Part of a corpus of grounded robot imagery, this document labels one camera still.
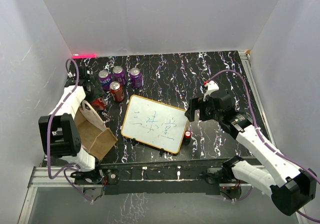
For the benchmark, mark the red light strip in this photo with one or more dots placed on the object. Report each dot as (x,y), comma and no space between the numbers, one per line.
(83,56)

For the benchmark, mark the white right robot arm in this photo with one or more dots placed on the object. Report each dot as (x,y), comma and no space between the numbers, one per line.
(289,186)

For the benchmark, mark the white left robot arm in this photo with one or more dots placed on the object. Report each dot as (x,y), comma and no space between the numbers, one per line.
(72,133)

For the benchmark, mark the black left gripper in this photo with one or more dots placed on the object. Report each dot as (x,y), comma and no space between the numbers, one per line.
(98,92)

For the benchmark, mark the yellow framed whiteboard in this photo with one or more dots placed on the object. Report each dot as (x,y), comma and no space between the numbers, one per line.
(155,124)

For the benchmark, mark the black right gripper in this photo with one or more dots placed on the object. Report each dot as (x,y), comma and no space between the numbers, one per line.
(195,104)

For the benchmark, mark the brown canvas bag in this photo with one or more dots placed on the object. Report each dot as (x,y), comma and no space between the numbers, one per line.
(96,138)

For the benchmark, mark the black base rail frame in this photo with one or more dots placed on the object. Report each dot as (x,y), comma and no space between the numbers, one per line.
(170,177)

